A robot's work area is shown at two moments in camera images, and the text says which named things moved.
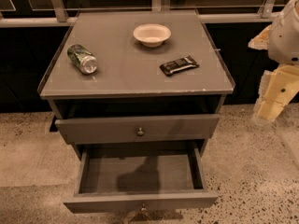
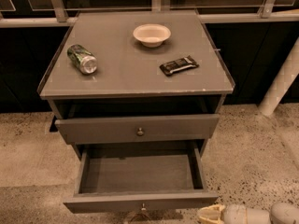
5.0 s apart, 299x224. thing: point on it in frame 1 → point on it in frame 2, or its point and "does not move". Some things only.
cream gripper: [284, 42] → [234, 215]
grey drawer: [125, 176] does not move
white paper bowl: [151, 35] does not move
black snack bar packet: [178, 64] does not move
